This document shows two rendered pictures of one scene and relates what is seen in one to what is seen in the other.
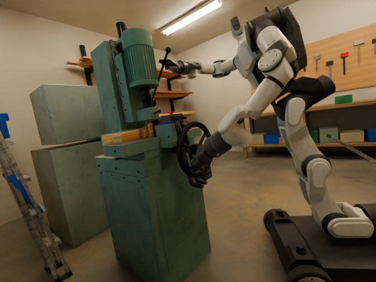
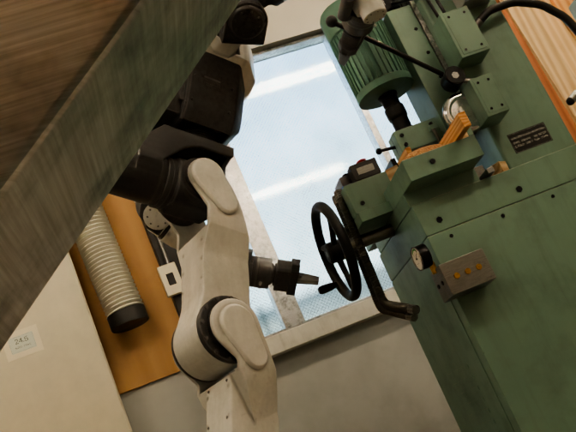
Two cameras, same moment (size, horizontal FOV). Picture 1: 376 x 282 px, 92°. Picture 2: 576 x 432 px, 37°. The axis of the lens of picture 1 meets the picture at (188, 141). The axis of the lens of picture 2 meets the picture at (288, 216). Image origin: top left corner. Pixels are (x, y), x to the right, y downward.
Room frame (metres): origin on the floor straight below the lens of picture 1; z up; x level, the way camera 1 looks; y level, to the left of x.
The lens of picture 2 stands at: (2.21, -1.95, 0.30)
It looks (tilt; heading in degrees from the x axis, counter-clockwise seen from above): 16 degrees up; 126
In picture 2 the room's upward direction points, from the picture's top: 24 degrees counter-clockwise
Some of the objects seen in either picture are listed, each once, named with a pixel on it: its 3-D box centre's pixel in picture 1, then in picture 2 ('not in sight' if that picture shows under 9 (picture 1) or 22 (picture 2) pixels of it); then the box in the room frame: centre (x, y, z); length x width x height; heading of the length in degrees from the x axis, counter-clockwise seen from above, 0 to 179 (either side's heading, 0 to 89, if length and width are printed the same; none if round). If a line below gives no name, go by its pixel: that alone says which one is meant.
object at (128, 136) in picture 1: (159, 130); (433, 167); (1.20, 0.17, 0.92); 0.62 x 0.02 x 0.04; 138
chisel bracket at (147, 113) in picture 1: (147, 115); (417, 141); (1.17, 0.23, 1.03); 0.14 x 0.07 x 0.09; 48
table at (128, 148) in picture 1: (164, 139); (400, 205); (1.08, 0.14, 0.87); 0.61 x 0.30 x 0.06; 138
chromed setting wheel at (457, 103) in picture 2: not in sight; (464, 112); (1.34, 0.23, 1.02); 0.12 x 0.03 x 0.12; 48
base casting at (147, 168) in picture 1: (145, 156); (490, 212); (1.24, 0.31, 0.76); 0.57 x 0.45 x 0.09; 48
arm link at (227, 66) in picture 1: (226, 66); not in sight; (1.44, -0.37, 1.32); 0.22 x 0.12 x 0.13; 25
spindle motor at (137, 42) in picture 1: (140, 61); (365, 51); (1.16, 0.21, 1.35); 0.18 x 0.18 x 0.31
